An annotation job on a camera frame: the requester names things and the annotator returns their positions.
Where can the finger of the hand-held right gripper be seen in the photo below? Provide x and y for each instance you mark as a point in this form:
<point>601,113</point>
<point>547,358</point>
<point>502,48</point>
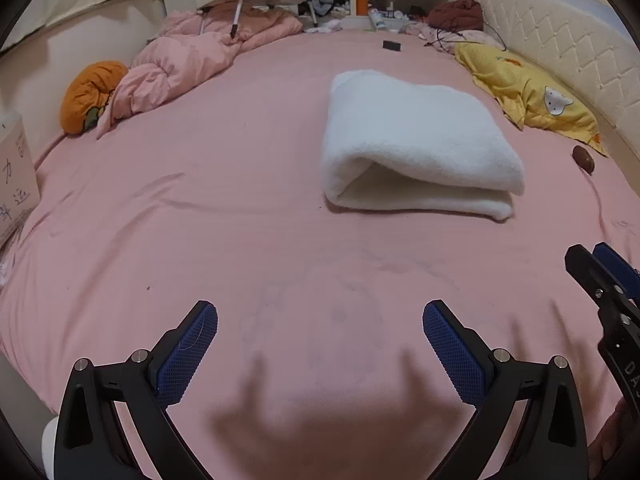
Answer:
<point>612,262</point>
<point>582,265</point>

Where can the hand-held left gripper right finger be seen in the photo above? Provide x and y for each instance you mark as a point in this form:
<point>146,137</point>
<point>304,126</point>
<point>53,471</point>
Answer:
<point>455,360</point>

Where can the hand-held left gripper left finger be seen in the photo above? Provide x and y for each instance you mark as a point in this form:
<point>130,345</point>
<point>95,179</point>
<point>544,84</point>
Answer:
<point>187,355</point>

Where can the white fleece sweater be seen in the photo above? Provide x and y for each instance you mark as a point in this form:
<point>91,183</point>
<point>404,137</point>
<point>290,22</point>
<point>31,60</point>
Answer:
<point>415,130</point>

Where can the person's right hand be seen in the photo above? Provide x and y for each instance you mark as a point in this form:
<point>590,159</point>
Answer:
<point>612,435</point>

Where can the small brown oval object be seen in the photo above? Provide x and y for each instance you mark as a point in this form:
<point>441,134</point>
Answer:
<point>583,158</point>

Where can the white round object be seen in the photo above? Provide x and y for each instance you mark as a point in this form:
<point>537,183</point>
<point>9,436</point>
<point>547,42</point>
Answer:
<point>48,445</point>

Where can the yellow printed pillow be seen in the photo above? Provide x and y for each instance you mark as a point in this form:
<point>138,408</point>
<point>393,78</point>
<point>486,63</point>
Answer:
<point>520,85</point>

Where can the cream tufted headboard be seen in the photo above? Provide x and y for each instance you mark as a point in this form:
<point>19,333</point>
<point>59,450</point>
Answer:
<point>565,25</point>

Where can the white cardboard sign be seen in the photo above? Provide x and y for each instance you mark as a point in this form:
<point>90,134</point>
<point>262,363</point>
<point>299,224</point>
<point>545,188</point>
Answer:
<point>15,180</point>

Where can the pale pink printed cloth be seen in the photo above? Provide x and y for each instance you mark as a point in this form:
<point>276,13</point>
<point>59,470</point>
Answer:
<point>475,36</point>

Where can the orange pumpkin plush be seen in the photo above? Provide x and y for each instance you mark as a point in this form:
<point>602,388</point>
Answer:
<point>85,95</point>

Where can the dark red garment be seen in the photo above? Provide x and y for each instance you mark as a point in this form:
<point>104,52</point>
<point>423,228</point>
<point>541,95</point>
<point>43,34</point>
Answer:
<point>457,12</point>

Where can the pink duvet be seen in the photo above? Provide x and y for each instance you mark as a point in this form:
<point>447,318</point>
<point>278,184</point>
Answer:
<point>170,60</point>

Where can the white tube bottle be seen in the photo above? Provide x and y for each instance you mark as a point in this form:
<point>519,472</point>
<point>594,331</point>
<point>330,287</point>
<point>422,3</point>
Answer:
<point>376,20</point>

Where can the orange bottle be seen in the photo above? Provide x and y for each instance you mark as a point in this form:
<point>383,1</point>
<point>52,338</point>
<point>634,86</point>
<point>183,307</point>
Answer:
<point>362,2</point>

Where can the white crumpled cloth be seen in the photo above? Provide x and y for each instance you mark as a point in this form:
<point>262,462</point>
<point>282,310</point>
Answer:
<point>325,25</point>

